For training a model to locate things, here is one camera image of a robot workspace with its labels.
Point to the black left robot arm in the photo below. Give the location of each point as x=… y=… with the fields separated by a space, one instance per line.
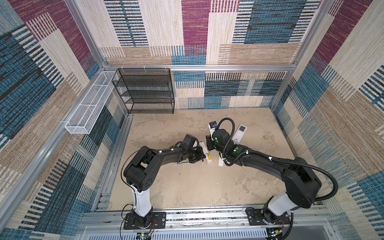
x=141 y=171

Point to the white battery cover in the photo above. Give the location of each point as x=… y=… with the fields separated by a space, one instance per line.
x=221 y=161

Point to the black wire mesh shelf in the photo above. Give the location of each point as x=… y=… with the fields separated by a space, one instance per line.
x=145 y=91

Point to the white remote with grey screen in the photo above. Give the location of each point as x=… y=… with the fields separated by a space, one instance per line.
x=238 y=135

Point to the aluminium front rail frame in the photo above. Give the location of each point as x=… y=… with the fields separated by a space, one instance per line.
x=212 y=223

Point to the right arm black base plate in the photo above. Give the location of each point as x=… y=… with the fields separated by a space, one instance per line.
x=259 y=217

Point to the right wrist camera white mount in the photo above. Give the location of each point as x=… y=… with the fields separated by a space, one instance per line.
x=212 y=127

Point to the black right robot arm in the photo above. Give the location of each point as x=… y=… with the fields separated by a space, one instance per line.
x=301 y=183

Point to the white wire mesh basket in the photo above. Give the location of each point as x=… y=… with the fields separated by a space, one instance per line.
x=86 y=114

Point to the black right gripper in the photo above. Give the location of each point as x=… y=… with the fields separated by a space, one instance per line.
x=209 y=143

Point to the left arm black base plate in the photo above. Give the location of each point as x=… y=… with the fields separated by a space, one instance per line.
x=153 y=220

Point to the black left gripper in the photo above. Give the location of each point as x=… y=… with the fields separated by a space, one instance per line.
x=200 y=155

